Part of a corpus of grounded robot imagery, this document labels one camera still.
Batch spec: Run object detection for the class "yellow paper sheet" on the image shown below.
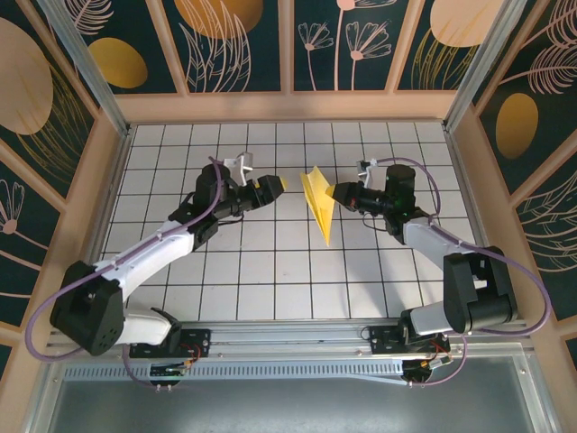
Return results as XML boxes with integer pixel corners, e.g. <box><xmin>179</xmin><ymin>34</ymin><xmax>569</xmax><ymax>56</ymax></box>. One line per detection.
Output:
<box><xmin>299</xmin><ymin>165</ymin><xmax>338</xmax><ymax>247</ymax></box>

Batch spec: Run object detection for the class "white grid mat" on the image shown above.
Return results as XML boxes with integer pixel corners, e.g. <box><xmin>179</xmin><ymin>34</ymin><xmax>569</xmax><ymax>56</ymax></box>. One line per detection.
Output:
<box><xmin>85</xmin><ymin>121</ymin><xmax>502</xmax><ymax>322</ymax></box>

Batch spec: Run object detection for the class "small controller circuit board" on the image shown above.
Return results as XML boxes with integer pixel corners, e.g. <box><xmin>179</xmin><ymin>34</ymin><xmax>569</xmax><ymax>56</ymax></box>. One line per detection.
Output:
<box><xmin>148</xmin><ymin>363</ymin><xmax>190</xmax><ymax>381</ymax></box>
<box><xmin>403</xmin><ymin>355</ymin><xmax>452</xmax><ymax>381</ymax></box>

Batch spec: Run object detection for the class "grey metal panel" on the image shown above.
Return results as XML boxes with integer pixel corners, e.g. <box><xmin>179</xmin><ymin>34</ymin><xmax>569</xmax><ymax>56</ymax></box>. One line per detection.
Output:
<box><xmin>26</xmin><ymin>355</ymin><xmax>558</xmax><ymax>433</ymax></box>

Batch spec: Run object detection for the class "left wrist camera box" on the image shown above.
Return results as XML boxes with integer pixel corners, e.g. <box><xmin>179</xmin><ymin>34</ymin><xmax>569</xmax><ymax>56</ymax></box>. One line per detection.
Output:
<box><xmin>223</xmin><ymin>152</ymin><xmax>254</xmax><ymax>187</ymax></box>

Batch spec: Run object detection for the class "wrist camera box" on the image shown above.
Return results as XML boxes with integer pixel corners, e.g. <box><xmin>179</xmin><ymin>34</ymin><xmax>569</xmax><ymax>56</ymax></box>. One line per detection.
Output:
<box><xmin>223</xmin><ymin>152</ymin><xmax>254</xmax><ymax>187</ymax></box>
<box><xmin>355</xmin><ymin>158</ymin><xmax>379</xmax><ymax>189</ymax></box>

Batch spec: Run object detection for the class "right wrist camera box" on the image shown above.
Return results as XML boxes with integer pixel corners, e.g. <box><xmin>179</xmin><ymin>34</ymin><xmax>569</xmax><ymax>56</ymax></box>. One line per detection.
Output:
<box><xmin>355</xmin><ymin>158</ymin><xmax>379</xmax><ymax>189</ymax></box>

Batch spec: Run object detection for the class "aluminium side rail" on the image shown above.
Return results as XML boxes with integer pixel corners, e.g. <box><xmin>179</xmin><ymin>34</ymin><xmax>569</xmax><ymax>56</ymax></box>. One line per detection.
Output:
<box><xmin>444</xmin><ymin>124</ymin><xmax>515</xmax><ymax>319</ymax></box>
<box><xmin>67</xmin><ymin>125</ymin><xmax>134</xmax><ymax>326</ymax></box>

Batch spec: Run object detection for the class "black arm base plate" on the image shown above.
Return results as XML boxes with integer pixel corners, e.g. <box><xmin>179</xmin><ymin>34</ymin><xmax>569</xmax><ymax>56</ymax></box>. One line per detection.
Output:
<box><xmin>129</xmin><ymin>327</ymin><xmax>213</xmax><ymax>360</ymax></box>
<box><xmin>368</xmin><ymin>324</ymin><xmax>452</xmax><ymax>357</ymax></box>

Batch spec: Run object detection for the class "aluminium frame post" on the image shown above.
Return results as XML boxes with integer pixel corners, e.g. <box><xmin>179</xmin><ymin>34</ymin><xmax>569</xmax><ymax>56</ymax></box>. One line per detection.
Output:
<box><xmin>444</xmin><ymin>0</ymin><xmax>528</xmax><ymax>132</ymax></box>
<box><xmin>35</xmin><ymin>0</ymin><xmax>133</xmax><ymax>139</ymax></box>

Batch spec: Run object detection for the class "aluminium mounting rail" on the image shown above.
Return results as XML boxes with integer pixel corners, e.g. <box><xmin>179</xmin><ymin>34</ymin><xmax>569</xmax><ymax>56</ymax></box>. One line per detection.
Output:
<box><xmin>44</xmin><ymin>319</ymin><xmax>536</xmax><ymax>362</ymax></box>

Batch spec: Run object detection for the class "slotted grey cable duct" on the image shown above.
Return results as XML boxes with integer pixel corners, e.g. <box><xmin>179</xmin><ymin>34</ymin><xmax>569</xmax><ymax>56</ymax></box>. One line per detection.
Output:
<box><xmin>60</xmin><ymin>360</ymin><xmax>407</xmax><ymax>382</ymax></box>

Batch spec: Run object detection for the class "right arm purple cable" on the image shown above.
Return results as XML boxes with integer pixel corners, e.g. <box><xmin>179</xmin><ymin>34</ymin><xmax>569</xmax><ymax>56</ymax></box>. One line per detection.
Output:
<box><xmin>367</xmin><ymin>156</ymin><xmax>554</xmax><ymax>388</ymax></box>

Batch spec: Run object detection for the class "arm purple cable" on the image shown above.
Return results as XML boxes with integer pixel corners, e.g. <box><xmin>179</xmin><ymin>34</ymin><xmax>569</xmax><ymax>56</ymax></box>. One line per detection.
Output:
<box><xmin>367</xmin><ymin>156</ymin><xmax>554</xmax><ymax>388</ymax></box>
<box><xmin>26</xmin><ymin>155</ymin><xmax>226</xmax><ymax>389</ymax></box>

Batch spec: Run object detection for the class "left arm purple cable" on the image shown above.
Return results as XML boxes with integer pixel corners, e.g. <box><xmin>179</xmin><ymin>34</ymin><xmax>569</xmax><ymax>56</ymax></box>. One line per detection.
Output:
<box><xmin>26</xmin><ymin>155</ymin><xmax>226</xmax><ymax>389</ymax></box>

